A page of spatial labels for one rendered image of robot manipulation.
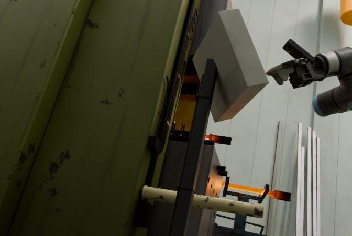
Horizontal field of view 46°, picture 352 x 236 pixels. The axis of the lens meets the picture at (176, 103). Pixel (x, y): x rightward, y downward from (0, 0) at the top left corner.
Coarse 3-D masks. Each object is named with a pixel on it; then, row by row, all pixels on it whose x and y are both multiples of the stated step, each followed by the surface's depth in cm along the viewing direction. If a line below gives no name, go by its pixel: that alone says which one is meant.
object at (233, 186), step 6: (222, 186) 235; (228, 186) 233; (234, 186) 233; (240, 186) 232; (246, 186) 232; (252, 192) 233; (258, 192) 231; (270, 192) 230; (276, 192) 229; (282, 192) 231; (288, 192) 230; (276, 198) 230; (282, 198) 229; (288, 198) 229
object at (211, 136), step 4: (208, 136) 198; (212, 136) 198; (216, 136) 197; (220, 136) 197; (224, 136) 196; (216, 140) 196; (220, 140) 197; (224, 140) 196; (228, 140) 196; (228, 144) 197
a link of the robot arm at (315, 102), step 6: (330, 90) 154; (318, 96) 159; (324, 96) 155; (330, 96) 153; (312, 102) 161; (318, 102) 157; (324, 102) 155; (330, 102) 153; (318, 108) 158; (324, 108) 156; (330, 108) 154; (336, 108) 152; (318, 114) 160; (324, 114) 158; (330, 114) 158
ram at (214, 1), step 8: (208, 0) 215; (216, 0) 214; (224, 0) 213; (200, 8) 214; (208, 8) 212; (216, 8) 211; (224, 8) 210; (232, 8) 227; (200, 16) 211; (208, 16) 210; (200, 24) 209; (208, 24) 208; (200, 32) 207; (192, 40) 206; (200, 40) 205; (192, 48) 203; (192, 56) 204
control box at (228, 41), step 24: (216, 24) 139; (240, 24) 136; (216, 48) 143; (240, 48) 133; (216, 72) 147; (240, 72) 130; (264, 72) 131; (216, 96) 152; (240, 96) 135; (216, 120) 156
